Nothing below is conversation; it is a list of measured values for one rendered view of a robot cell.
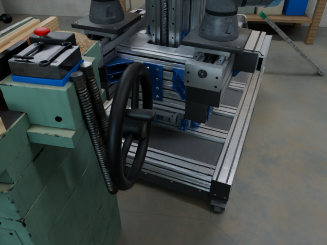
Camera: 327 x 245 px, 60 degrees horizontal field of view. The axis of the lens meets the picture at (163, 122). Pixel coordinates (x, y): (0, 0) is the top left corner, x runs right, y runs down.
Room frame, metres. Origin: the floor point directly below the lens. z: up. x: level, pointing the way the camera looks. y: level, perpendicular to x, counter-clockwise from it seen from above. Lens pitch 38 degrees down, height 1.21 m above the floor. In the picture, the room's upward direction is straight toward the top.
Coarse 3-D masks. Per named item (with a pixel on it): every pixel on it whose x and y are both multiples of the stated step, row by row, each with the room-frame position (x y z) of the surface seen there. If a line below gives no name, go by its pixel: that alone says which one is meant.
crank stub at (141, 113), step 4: (136, 108) 0.44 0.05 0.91; (128, 112) 0.43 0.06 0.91; (132, 112) 0.43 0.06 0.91; (136, 112) 0.43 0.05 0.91; (140, 112) 0.43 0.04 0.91; (144, 112) 0.42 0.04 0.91; (148, 112) 0.42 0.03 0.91; (152, 112) 0.42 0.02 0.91; (128, 116) 0.43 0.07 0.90; (132, 116) 0.42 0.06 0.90; (136, 116) 0.42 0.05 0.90; (140, 116) 0.42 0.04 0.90; (144, 116) 0.42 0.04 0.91; (148, 116) 0.42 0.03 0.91; (152, 116) 0.42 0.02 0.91; (140, 120) 0.42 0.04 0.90; (144, 120) 0.42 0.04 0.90; (148, 120) 0.42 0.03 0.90; (152, 120) 0.42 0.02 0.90
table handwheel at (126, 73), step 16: (128, 80) 0.48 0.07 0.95; (144, 80) 0.60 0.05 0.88; (128, 96) 0.45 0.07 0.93; (144, 96) 0.63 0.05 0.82; (112, 112) 0.42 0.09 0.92; (112, 128) 0.40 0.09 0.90; (128, 128) 0.48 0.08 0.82; (144, 128) 0.50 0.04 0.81; (112, 144) 0.38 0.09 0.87; (128, 144) 0.45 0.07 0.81; (144, 144) 0.56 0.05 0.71; (112, 160) 0.37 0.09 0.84; (144, 160) 0.53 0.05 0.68; (112, 176) 0.37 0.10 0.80; (128, 176) 0.44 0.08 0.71
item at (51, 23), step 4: (44, 20) 0.85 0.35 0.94; (48, 20) 0.85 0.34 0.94; (52, 20) 0.86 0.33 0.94; (56, 20) 0.88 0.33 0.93; (40, 24) 0.82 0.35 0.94; (44, 24) 0.82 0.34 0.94; (48, 24) 0.84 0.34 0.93; (52, 24) 0.86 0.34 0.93; (56, 24) 0.88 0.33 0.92; (32, 28) 0.79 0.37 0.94; (52, 28) 0.85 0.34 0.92; (56, 28) 0.88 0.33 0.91; (28, 32) 0.76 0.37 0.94; (32, 32) 0.76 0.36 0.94; (12, 40) 0.70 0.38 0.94
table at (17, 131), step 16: (96, 48) 0.78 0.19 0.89; (0, 112) 0.44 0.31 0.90; (16, 112) 0.44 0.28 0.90; (16, 128) 0.40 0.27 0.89; (32, 128) 0.43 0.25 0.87; (48, 128) 0.43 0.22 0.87; (64, 128) 0.43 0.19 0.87; (80, 128) 0.44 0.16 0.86; (0, 144) 0.36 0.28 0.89; (16, 144) 0.39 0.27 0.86; (48, 144) 0.41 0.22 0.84; (64, 144) 0.40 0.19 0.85; (0, 160) 0.35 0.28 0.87
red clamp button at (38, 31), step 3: (39, 27) 0.55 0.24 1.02; (42, 27) 0.55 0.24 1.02; (45, 27) 0.55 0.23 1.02; (36, 30) 0.53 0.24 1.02; (39, 30) 0.53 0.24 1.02; (42, 30) 0.53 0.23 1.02; (45, 30) 0.53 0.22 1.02; (48, 30) 0.54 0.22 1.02; (36, 33) 0.53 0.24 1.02; (39, 33) 0.53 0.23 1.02; (42, 33) 0.53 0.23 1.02; (45, 33) 0.53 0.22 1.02
